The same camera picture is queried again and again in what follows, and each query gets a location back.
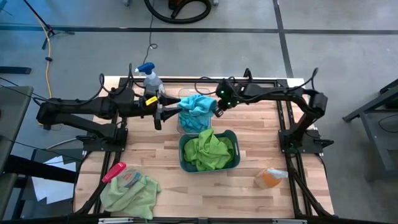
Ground pale green microfiber towel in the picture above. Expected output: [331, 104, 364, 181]
[99, 174, 162, 220]

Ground teal plastic basket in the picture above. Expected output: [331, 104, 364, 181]
[178, 129, 241, 174]

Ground spray bottle with blue trigger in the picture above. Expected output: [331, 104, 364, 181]
[134, 62, 165, 96]

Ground thin black floor cable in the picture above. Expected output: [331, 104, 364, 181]
[141, 0, 159, 68]

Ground black aluminium table frame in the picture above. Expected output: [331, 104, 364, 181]
[73, 76, 335, 224]

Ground dark metal cart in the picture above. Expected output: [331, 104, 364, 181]
[341, 77, 398, 183]

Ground spray bottle with red trigger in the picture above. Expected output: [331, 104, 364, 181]
[101, 161, 147, 190]

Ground thick black hose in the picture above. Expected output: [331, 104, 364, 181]
[143, 0, 212, 25]

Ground black flat bar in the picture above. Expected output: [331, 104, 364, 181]
[0, 66, 32, 75]

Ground grey side table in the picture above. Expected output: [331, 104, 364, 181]
[0, 85, 34, 166]

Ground white paper sheets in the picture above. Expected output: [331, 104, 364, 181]
[30, 155, 83, 205]

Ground black tripod stand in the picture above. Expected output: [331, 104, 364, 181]
[21, 0, 75, 50]

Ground orange liquid spray bottle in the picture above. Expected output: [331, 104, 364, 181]
[254, 167, 289, 190]

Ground yellow extension cord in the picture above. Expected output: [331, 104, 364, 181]
[30, 12, 53, 131]

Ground clear plastic basket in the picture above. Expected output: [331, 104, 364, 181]
[177, 88, 215, 134]

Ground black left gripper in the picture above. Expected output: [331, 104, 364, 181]
[135, 90, 183, 131]

